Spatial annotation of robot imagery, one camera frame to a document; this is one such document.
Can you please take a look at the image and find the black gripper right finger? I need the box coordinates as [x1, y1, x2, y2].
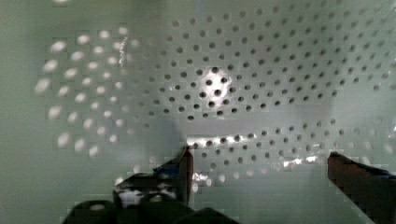
[327, 152, 396, 224]

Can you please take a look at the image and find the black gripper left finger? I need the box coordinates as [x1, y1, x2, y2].
[112, 146, 193, 209]

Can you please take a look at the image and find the mint green plastic strainer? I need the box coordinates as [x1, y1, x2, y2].
[1, 0, 395, 224]

